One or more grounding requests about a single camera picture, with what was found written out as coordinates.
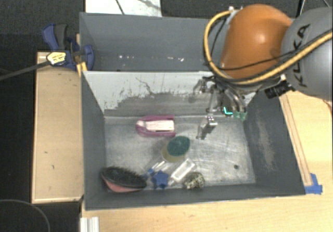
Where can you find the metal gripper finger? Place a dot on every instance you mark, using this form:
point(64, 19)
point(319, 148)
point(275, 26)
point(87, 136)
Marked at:
point(202, 86)
point(211, 121)

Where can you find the grey metal bin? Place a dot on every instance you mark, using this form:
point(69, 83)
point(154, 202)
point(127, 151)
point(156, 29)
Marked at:
point(223, 153)

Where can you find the green and yellow round sponge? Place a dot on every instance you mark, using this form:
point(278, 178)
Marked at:
point(178, 146)

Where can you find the speckled grey ball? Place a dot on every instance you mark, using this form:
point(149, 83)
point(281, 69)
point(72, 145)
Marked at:
point(194, 181)

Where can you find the clear glass tube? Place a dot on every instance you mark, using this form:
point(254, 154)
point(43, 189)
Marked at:
point(157, 166)

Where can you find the blue star-shaped toy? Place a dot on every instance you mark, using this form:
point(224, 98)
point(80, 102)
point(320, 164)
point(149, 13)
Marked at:
point(159, 179)

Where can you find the black and pink hairbrush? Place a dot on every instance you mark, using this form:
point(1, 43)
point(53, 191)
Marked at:
point(122, 177)

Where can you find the black cylinder on white bracket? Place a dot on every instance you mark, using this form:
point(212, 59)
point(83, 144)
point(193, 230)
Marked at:
point(277, 91)

